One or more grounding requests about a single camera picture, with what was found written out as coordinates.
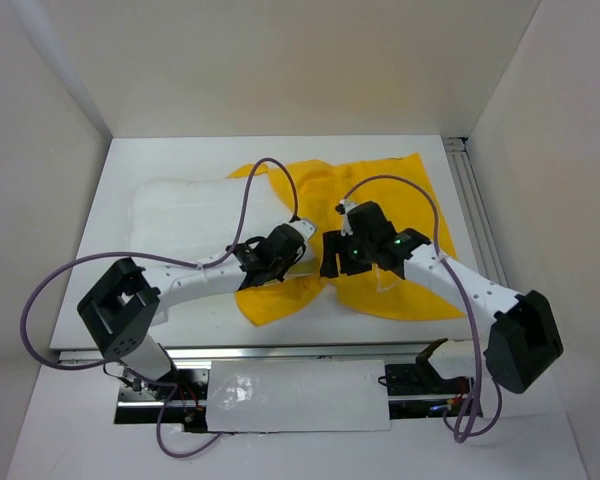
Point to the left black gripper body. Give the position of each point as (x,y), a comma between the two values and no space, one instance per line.
(282,266)

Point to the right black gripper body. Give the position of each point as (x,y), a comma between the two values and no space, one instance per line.
(355,253)

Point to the yellow pikachu pillowcase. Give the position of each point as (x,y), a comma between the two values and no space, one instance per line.
(401,187)

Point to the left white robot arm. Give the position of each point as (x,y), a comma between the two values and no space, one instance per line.
(128,299)

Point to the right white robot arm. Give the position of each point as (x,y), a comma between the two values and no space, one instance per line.
(523,339)

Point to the white cover plate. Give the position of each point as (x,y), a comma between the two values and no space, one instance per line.
(279,396)

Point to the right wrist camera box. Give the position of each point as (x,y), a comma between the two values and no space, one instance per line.
(343,208)

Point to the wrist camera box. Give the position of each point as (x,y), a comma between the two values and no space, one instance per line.
(343,208)
(303,227)

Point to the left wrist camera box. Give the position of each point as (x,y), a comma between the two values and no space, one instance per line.
(303,227)

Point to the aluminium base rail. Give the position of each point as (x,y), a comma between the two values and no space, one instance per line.
(213,327)

